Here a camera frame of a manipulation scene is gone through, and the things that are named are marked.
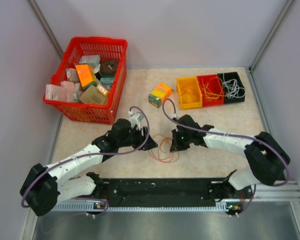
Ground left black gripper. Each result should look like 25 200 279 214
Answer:
117 125 158 151

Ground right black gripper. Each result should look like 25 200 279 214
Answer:
170 128 192 153

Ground yellow thin cable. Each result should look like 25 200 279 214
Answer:
199 76 227 101

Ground white thin cable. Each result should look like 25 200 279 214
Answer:
222 73 246 99
221 74 246 99

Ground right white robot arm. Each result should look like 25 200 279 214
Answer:
170 114 291 199

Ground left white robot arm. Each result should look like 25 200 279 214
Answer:
19 118 158 217

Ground yellow plastic bin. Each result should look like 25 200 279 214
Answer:
176 76 203 110

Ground orange green sponge pack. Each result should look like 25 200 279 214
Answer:
148 82 174 108

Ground red plastic bin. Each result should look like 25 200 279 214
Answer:
196 74 225 107

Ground brown cardboard box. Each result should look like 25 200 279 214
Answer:
79 84 109 105

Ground black plastic bin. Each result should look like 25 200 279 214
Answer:
217 71 246 104

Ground brown round tape roll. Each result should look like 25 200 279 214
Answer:
100 59 119 76

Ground orange box in basket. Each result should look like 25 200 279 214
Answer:
75 64 97 89

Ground pink clear box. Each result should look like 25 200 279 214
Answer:
45 84 78 103

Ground teal white box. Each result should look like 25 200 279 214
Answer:
79 54 101 67

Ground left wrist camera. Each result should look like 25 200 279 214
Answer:
128 110 145 130

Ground grey cable duct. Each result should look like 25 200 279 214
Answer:
51 200 242 213

